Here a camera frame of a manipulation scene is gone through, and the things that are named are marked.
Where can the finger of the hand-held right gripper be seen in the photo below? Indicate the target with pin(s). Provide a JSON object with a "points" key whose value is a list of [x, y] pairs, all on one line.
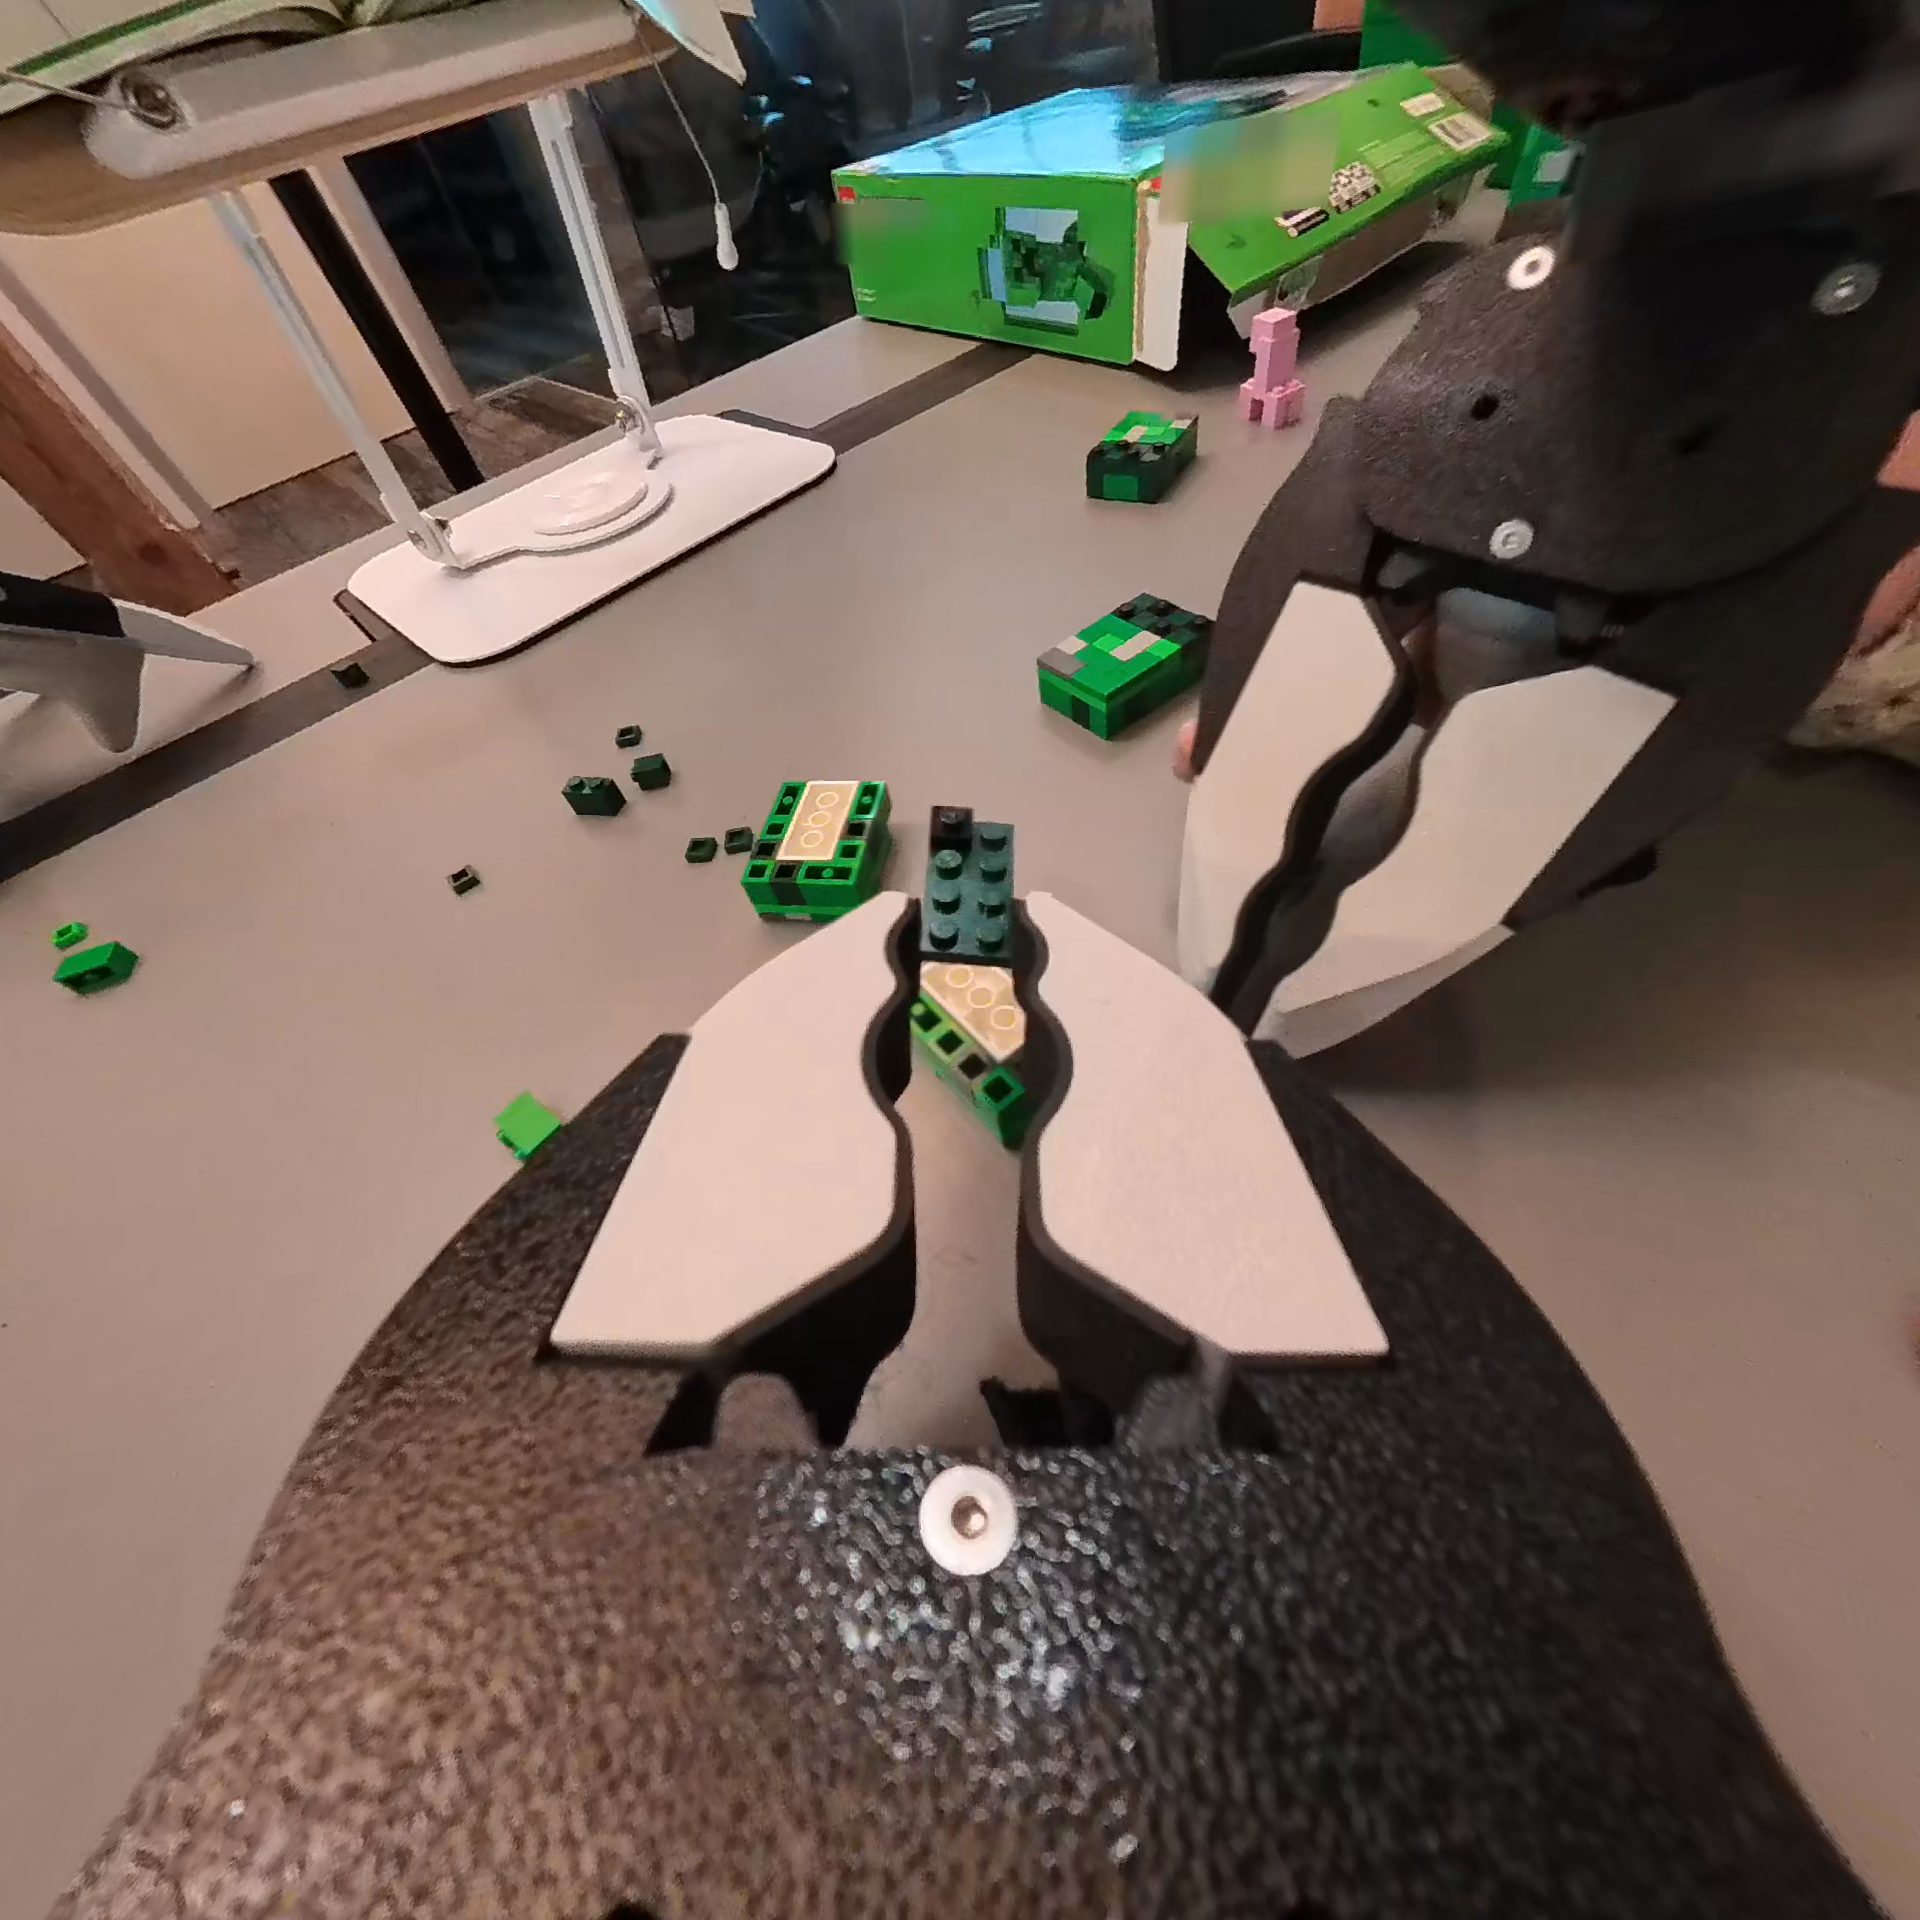
{"points": [[1501, 810], [1275, 721]]}

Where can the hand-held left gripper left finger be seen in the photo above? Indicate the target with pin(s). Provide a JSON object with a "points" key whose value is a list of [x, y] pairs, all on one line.
{"points": [[735, 1199]]}

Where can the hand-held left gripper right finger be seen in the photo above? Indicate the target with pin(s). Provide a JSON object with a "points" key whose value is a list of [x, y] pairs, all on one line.
{"points": [[1200, 1199]]}

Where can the small black lego brick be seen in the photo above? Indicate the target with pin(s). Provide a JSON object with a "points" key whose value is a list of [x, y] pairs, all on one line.
{"points": [[950, 821]]}

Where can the dark green lego assembly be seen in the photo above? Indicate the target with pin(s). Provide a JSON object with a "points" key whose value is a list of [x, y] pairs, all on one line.
{"points": [[975, 907]]}

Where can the person's right forearm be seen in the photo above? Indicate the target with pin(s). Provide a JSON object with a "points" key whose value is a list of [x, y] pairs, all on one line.
{"points": [[1868, 674]]}

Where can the green lego block dark studs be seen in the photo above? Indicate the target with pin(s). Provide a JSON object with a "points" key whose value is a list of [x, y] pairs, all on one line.
{"points": [[1124, 660]]}

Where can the green lego face block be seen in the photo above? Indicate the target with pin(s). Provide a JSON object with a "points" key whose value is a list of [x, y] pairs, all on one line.
{"points": [[975, 1051], [818, 848]]}

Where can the dark green lego cube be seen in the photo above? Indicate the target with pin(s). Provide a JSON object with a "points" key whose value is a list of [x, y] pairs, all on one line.
{"points": [[1142, 454]]}

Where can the pink lego pig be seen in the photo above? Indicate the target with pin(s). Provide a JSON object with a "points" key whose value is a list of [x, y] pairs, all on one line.
{"points": [[1271, 368]]}

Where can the scattered small dark lego pieces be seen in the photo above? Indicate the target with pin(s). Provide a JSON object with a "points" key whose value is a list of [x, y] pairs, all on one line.
{"points": [[592, 794]]}

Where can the green cardboard lego box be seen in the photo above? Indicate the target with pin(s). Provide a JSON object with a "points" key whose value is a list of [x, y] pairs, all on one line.
{"points": [[931, 269]]}

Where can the open lego instruction booklet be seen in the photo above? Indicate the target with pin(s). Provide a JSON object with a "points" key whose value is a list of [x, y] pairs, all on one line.
{"points": [[690, 22]]}

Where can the person's right hand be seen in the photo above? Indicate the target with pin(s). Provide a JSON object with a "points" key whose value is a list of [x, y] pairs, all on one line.
{"points": [[1902, 457]]}

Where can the green plastic storage bin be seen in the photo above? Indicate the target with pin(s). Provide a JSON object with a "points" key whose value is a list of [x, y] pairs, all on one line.
{"points": [[1388, 31]]}

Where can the white book stand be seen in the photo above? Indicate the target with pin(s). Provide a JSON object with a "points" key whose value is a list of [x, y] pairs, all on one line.
{"points": [[705, 464]]}

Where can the black device with pale grip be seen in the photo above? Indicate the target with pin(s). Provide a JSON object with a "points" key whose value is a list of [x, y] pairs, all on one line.
{"points": [[90, 660]]}

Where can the black desk leg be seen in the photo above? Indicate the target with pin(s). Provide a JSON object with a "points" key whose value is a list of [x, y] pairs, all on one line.
{"points": [[375, 330]]}

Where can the brown wooden leg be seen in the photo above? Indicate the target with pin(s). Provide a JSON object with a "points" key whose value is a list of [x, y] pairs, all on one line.
{"points": [[90, 495]]}

